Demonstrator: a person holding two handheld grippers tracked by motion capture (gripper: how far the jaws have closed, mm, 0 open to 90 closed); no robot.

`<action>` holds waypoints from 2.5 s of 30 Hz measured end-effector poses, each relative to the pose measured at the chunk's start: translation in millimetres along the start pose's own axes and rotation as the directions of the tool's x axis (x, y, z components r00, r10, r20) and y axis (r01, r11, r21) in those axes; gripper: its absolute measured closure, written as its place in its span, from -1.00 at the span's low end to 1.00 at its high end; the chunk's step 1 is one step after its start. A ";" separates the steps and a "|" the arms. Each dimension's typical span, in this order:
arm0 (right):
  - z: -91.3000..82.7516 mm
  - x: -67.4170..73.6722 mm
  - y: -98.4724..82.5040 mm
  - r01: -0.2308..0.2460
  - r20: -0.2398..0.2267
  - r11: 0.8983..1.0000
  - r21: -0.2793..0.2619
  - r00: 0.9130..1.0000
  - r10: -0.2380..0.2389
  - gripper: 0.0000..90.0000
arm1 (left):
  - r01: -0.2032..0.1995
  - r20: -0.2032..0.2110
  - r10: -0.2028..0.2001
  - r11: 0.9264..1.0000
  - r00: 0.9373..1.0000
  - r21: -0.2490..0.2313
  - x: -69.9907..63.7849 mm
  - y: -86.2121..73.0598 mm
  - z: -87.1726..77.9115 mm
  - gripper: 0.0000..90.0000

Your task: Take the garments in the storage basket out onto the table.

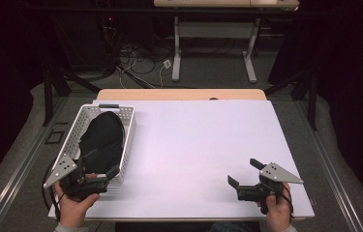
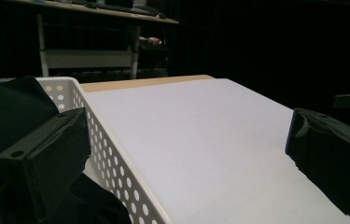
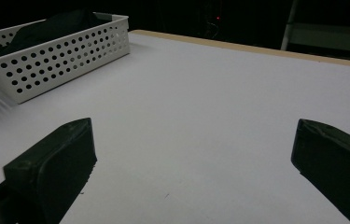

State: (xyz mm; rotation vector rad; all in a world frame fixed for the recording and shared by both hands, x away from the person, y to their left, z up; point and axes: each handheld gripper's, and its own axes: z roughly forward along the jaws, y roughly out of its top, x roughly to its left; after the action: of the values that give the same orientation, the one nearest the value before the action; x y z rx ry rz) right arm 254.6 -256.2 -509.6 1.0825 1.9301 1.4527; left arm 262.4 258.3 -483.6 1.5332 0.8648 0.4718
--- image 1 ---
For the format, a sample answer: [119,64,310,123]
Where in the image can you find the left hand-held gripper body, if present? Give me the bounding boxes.
[43,153,109,203]

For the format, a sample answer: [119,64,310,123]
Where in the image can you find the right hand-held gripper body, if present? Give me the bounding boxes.
[236,161,305,216]

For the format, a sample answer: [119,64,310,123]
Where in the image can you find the white perforated basket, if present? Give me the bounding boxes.
[52,102,136,188]

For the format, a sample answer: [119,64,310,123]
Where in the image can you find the black cloth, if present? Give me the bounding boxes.
[77,110,126,175]

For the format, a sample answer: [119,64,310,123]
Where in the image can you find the person's right hand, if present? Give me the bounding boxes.
[257,182,295,232]

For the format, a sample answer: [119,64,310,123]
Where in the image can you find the person's left hand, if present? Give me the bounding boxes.
[54,173,101,229]

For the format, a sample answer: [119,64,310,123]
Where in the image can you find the black metal stand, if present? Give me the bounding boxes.
[263,69,319,131]
[42,18,102,128]

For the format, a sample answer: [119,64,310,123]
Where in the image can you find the dark curtain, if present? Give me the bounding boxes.
[0,0,51,198]
[267,0,363,211]

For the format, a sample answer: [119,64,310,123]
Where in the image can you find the white-legged desk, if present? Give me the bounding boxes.
[153,0,300,84]

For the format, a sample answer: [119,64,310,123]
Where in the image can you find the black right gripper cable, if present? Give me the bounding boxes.
[275,186,295,223]

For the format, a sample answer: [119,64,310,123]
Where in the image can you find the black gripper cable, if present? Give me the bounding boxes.
[41,163,68,222]
[275,186,295,223]

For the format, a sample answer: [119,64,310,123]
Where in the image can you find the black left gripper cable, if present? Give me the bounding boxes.
[41,163,68,222]

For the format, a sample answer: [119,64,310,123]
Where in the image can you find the metal floor rail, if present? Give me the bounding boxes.
[293,100,363,232]
[0,96,71,232]

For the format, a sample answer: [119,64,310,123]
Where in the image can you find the black floor cables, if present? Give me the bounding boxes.
[98,15,177,90]

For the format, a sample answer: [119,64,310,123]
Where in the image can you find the white floor cable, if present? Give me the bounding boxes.
[115,47,170,90]

